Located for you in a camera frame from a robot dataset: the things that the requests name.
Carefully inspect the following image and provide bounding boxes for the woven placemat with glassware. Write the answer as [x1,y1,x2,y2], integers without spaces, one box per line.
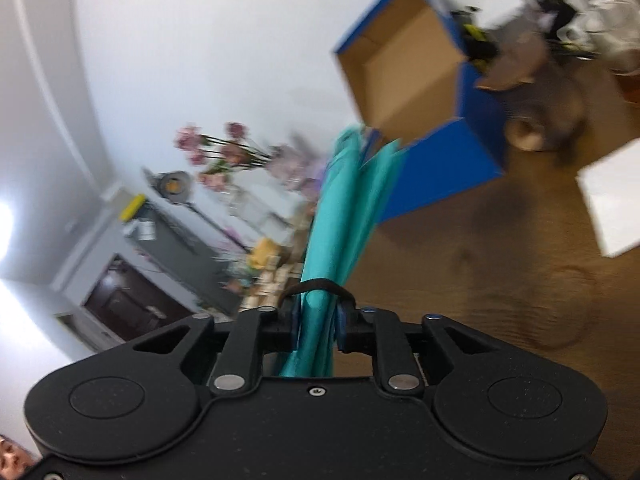
[240,260,306,311]

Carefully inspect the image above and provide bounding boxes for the studio light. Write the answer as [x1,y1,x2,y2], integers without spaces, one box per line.
[145,167,193,205]

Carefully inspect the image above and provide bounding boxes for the dark wooden door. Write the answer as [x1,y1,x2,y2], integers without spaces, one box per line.
[82,254,193,345]

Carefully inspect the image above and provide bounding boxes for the mottled ceramic vase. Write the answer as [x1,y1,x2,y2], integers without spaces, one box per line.
[270,142,326,193]

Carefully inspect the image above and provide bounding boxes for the teal shopping bag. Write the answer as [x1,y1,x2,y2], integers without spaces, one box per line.
[277,127,405,378]

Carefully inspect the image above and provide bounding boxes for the yellow box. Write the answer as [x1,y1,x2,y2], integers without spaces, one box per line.
[120,194,147,222]

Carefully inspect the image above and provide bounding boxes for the grey cabinet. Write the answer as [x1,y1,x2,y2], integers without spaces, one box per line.
[122,195,248,316]

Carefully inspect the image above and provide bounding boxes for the brown ceramic teapot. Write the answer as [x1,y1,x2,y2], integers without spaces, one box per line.
[475,35,591,153]

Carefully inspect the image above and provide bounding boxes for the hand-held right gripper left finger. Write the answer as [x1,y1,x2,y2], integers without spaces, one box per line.
[132,305,301,395]

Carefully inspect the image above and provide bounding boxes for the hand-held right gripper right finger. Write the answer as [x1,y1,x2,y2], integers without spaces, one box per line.
[335,302,501,395]

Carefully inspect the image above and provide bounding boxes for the white paper sheet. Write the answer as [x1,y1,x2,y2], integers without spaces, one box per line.
[575,139,640,259]

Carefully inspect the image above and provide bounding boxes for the blue cardboard shoe box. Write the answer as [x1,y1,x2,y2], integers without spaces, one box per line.
[332,0,507,226]

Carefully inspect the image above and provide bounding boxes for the dried pink roses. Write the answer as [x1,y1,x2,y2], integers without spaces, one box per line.
[174,122,281,192]

